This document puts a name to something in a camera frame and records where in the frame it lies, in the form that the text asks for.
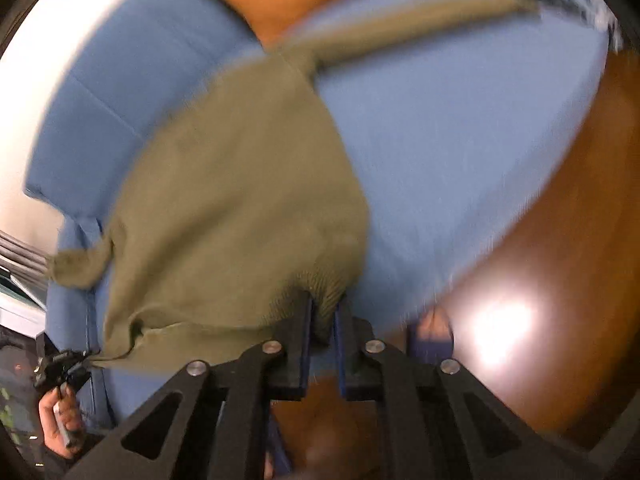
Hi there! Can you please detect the olive green sweatshirt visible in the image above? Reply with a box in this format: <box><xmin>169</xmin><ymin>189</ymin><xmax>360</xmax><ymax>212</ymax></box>
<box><xmin>49</xmin><ymin>0</ymin><xmax>538</xmax><ymax>373</ymax></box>

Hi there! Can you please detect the person's left hand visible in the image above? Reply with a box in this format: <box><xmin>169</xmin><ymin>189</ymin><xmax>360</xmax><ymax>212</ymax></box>
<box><xmin>38</xmin><ymin>386</ymin><xmax>85</xmax><ymax>460</ymax></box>

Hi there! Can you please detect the grey radiator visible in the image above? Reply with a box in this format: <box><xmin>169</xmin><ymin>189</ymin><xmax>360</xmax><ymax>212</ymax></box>
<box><xmin>0</xmin><ymin>232</ymin><xmax>49</xmax><ymax>311</ymax></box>

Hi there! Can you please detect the blue fabric sofa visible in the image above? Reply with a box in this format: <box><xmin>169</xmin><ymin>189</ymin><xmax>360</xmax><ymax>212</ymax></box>
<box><xmin>24</xmin><ymin>0</ymin><xmax>612</xmax><ymax>426</ymax></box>

